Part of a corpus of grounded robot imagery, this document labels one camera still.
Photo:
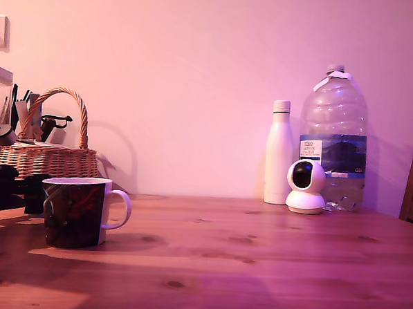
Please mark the grey flat packet in basket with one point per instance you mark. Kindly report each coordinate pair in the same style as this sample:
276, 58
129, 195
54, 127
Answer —
36, 116

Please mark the large clear plastic water bottle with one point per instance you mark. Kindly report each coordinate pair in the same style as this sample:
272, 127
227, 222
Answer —
337, 113

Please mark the white card in basket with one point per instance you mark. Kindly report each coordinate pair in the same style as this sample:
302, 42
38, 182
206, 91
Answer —
21, 115

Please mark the small white round camera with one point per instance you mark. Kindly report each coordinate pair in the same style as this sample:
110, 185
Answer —
306, 201

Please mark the white insulated bottle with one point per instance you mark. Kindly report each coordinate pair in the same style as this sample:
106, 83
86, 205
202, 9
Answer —
279, 158

